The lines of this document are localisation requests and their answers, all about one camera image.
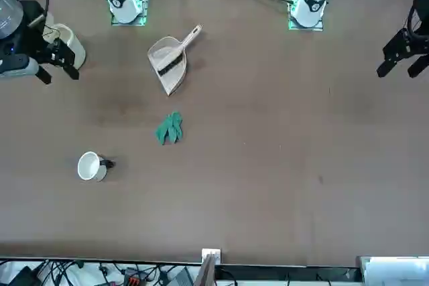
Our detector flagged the black power brick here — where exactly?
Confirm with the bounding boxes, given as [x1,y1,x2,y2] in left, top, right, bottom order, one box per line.
[7,265,38,286]

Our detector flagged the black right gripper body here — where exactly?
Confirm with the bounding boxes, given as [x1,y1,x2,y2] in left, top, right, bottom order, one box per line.
[0,0,52,64]

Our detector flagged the white socket block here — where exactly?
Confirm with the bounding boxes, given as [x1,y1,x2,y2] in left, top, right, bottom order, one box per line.
[201,248,223,264]

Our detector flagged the white mug black handle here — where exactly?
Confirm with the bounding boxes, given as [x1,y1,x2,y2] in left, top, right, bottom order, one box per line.
[77,151,116,183]

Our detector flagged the beige hand brush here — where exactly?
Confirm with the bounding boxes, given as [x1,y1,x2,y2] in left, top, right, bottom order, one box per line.
[157,24,203,78]

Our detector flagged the beige plastic dustpan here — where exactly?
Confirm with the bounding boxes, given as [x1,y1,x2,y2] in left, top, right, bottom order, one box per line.
[147,36,188,97]

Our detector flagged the beige bin with lid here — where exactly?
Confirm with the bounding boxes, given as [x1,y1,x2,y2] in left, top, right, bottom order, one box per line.
[43,13,86,70]

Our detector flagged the grey power adapter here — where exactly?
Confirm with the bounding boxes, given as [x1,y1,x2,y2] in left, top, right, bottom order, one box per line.
[170,267,194,286]

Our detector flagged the green cloth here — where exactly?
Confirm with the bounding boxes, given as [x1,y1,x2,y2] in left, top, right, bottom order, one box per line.
[154,111,184,147]

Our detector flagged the orange power adapter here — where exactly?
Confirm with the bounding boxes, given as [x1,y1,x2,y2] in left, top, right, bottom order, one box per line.
[123,268,149,284]

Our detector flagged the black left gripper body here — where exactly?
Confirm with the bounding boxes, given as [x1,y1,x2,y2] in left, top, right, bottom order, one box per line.
[405,0,429,56]

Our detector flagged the brown board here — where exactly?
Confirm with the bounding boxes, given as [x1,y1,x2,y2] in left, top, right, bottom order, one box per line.
[193,255,217,286]

